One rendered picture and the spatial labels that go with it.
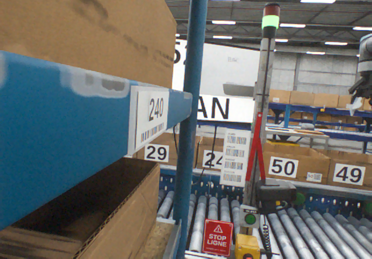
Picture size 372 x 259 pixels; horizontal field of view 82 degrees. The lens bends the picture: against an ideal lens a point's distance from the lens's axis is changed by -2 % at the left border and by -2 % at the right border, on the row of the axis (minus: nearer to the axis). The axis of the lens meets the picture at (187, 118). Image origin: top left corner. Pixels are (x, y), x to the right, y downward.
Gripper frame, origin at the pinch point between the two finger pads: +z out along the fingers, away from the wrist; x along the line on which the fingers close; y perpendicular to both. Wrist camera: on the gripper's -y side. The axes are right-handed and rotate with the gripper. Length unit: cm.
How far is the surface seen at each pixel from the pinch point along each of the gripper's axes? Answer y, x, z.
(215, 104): 25, -73, -1
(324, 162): -22.6, -2.8, 28.7
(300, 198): -17, -18, 49
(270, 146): -53, -24, 26
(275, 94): -461, 121, -48
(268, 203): 37, -55, 30
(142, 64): 88, -85, -3
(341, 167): -21.6, 6.6, 31.0
